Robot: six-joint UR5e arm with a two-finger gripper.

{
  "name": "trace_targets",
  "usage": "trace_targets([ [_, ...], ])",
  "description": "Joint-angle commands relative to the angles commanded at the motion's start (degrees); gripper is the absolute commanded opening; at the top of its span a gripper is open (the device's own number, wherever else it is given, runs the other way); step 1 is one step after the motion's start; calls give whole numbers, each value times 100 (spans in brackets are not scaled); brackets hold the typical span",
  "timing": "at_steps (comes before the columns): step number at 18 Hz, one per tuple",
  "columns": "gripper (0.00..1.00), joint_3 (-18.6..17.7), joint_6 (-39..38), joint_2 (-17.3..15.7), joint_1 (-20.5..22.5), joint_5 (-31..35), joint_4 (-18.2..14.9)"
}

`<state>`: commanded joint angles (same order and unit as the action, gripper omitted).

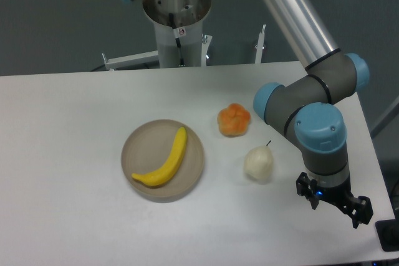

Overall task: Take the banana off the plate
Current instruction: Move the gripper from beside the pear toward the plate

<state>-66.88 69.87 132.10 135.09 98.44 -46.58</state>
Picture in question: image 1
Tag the orange bread roll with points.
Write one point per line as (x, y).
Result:
(233, 120)

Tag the white pear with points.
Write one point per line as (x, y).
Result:
(259, 164)

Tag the white metal bracket right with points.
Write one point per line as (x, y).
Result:
(260, 45)

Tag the white metal bracket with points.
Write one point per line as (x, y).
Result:
(260, 45)
(131, 61)

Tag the yellow banana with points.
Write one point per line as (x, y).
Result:
(172, 164)

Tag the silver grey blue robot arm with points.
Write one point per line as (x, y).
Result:
(305, 111)

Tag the black device at table edge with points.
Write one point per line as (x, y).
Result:
(387, 231)

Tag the beige round plate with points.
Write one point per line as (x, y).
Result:
(148, 147)

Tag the white metal bracket left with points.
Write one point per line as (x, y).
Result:
(131, 61)

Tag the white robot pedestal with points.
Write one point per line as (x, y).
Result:
(178, 26)

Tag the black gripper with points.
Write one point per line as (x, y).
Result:
(359, 209)

